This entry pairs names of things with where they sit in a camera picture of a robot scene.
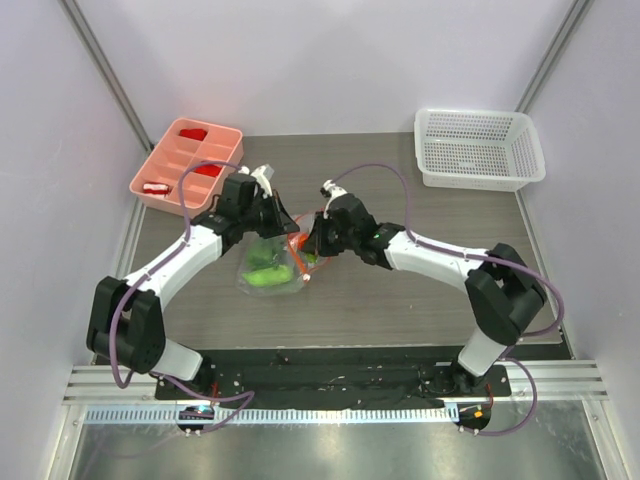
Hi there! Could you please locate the orange fake carrot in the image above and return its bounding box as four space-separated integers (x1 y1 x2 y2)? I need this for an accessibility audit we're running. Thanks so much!
288 232 309 250

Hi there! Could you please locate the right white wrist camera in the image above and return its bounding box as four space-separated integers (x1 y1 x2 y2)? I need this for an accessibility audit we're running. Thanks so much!
320 179 347 218

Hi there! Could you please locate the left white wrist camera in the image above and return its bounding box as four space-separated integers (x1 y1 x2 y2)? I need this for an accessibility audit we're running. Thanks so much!
239 164 275 198

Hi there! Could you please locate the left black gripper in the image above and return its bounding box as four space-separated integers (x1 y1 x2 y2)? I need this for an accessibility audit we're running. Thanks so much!
240 189 299 239

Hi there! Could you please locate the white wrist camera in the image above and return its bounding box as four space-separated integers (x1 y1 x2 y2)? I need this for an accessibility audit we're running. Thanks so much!
320 179 347 218
239 164 275 198

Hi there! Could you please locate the red white fake food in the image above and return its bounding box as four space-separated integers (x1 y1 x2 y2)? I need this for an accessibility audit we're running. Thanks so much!
142 182 171 197

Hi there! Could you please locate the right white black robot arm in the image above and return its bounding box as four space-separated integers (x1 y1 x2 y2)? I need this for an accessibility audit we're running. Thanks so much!
301 194 547 395

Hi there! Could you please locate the clear orange zip top bag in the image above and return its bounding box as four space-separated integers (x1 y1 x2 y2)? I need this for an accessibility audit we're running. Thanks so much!
236 211 329 297

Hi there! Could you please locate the aluminium frame rail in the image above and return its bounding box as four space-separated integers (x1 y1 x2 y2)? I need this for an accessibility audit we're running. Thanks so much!
63 359 610 403

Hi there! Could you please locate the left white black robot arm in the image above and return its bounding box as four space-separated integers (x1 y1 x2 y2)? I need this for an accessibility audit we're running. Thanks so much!
86 165 299 399

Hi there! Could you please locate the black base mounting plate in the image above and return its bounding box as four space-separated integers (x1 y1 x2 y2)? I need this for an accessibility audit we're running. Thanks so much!
154 345 512 411

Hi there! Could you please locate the white perforated plastic basket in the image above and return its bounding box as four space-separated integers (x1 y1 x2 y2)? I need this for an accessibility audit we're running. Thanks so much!
414 108 546 193

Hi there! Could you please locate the red fake food top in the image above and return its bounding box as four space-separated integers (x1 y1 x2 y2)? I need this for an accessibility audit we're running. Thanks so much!
179 128 208 142

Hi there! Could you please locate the green fake pea pod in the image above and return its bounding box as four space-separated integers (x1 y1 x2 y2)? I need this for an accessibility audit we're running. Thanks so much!
241 265 293 288

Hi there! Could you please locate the pink compartment tray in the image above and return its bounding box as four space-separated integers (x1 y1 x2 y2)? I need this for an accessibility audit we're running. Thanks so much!
129 118 244 217

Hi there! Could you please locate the red fake food middle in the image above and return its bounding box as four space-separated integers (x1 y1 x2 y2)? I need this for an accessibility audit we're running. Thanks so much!
194 162 225 178

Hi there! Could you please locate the white slotted cable duct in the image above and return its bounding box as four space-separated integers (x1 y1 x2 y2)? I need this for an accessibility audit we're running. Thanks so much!
84 403 459 426

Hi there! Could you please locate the green fake pepper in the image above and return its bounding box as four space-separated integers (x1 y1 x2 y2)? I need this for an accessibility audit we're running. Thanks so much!
246 237 284 269

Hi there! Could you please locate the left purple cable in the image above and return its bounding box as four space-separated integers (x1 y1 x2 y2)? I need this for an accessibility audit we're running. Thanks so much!
110 160 256 446

